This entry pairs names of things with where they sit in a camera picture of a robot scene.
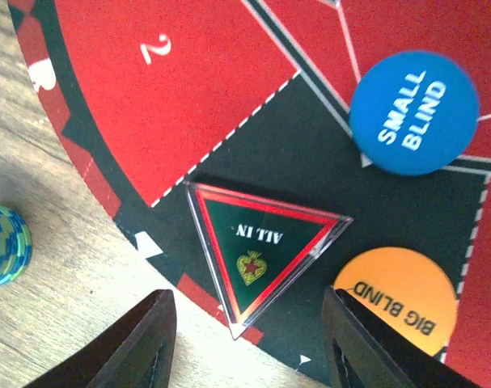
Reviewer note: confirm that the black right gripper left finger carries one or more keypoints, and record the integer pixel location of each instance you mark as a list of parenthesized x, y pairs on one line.
[(135, 351)]

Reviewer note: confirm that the triangular all in marker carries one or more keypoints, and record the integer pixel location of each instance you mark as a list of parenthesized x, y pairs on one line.
[(257, 247)]

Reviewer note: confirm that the round red black poker mat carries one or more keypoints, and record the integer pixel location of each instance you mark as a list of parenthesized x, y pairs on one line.
[(254, 96)]

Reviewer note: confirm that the orange big blind button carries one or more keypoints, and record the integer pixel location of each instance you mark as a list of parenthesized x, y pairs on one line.
[(407, 290)]

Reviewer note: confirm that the blue small blind button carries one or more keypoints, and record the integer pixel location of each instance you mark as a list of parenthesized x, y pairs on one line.
[(414, 112)]

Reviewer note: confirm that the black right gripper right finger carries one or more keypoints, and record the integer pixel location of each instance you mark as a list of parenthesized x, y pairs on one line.
[(361, 347)]

